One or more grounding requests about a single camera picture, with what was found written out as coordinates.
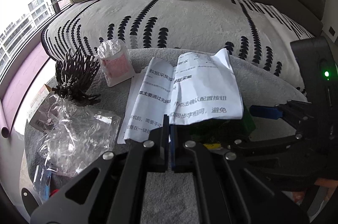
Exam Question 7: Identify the clear crumpled plastic bag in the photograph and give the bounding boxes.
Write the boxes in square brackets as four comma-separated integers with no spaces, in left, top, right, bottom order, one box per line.
[35,92,122,178]

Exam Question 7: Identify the white medicine box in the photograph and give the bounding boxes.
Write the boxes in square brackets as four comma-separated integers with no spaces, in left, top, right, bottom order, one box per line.
[27,84,56,132]

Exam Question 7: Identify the green snack wrapper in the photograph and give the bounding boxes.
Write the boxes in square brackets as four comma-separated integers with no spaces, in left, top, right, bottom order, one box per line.
[191,107,256,150]

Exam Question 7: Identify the rolled purple yoga mat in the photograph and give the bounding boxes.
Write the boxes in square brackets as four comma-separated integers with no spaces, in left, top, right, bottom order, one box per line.
[0,101,10,139]

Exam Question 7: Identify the grey fluffy table cover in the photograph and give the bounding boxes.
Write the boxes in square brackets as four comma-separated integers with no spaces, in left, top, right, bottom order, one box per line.
[25,48,306,223]

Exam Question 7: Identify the white black patterned rug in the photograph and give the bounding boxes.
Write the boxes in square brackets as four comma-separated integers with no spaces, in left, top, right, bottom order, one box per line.
[42,0,311,92]

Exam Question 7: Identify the blue foil wrapper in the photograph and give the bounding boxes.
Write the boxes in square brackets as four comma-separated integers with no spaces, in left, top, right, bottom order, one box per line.
[33,165,52,203]

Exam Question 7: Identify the grey cylinder bin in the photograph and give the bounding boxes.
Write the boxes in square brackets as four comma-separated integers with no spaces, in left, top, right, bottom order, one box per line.
[21,187,42,217]

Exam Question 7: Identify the red cloth ball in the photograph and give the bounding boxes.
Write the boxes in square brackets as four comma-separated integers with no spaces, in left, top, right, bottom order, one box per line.
[50,189,59,197]

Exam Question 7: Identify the white printed paper sheets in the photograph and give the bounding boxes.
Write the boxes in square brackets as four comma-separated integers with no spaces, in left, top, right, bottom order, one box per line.
[117,48,244,144]

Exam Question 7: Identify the pink tissue pack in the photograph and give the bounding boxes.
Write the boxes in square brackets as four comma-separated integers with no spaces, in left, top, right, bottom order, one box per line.
[97,38,135,87]

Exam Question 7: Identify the black spiky pinecone object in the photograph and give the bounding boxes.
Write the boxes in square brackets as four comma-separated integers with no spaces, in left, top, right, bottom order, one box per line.
[52,49,100,107]

